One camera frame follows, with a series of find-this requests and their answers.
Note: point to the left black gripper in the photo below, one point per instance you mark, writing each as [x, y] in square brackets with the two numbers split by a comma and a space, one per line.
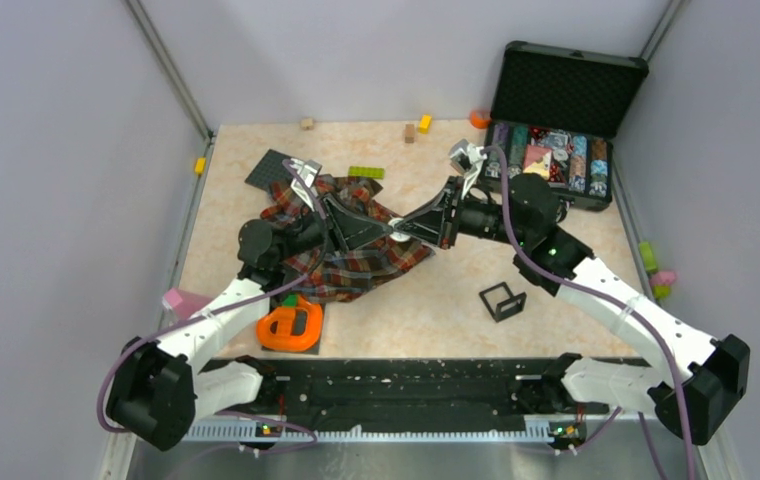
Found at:
[343, 230]

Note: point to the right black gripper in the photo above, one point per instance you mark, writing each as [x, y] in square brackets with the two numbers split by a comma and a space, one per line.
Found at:
[435, 225]

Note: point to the plaid flannel shirt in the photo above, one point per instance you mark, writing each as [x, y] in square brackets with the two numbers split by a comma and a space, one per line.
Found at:
[343, 277]

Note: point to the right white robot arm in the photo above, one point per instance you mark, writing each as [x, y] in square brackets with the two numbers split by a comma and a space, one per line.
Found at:
[690, 380]

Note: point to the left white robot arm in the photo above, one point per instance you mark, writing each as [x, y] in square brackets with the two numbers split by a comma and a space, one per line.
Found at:
[159, 386]

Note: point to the green lego brick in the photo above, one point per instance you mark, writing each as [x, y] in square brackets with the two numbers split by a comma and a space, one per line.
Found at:
[377, 173]

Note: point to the yellow lego brick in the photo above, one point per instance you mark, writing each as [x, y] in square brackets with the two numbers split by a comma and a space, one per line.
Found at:
[424, 124]

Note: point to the brown wooden block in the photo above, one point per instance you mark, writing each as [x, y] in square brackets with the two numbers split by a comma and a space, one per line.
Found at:
[409, 134]

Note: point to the dark grey lego baseplate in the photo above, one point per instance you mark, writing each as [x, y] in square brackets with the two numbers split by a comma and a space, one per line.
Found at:
[270, 171]

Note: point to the black aluminium case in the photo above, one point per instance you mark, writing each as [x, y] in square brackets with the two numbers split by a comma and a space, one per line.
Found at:
[570, 104]

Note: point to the pink foam block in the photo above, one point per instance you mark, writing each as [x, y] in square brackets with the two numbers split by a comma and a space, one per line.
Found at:
[184, 304]

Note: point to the green and pink blocks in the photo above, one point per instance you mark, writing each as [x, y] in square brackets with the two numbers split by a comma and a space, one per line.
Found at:
[660, 280]

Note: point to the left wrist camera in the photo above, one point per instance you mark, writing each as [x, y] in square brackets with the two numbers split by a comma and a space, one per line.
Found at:
[303, 175]

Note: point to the black wire frame cube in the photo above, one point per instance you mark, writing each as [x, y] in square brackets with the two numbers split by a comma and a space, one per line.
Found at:
[501, 302]

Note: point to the yellow block near wall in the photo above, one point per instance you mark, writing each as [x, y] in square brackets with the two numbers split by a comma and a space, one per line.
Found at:
[200, 166]

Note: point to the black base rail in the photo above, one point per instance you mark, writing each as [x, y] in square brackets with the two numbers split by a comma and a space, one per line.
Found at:
[474, 395]

